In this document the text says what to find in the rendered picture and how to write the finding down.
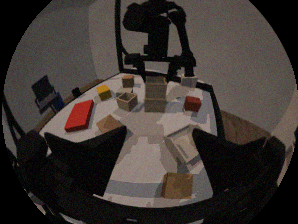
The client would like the yellow rectangular block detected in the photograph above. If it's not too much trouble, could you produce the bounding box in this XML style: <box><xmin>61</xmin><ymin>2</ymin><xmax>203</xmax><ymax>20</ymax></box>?
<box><xmin>97</xmin><ymin>84</ymin><xmax>112</xmax><ymax>101</ymax></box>

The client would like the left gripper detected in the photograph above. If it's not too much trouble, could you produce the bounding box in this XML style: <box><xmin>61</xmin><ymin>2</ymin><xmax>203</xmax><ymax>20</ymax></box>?
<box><xmin>124</xmin><ymin>35</ymin><xmax>190</xmax><ymax>83</ymax></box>

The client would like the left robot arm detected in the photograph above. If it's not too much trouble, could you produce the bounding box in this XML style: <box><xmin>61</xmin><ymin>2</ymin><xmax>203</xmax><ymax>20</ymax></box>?
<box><xmin>122</xmin><ymin>0</ymin><xmax>197</xmax><ymax>77</ymax></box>

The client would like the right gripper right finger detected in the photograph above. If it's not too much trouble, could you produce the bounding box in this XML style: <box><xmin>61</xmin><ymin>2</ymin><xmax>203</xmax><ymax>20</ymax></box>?
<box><xmin>192</xmin><ymin>128</ymin><xmax>266</xmax><ymax>194</ymax></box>

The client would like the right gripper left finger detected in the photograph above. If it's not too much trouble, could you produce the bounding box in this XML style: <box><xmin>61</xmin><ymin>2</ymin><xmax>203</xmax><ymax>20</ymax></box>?
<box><xmin>44</xmin><ymin>125</ymin><xmax>126</xmax><ymax>197</ymax></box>

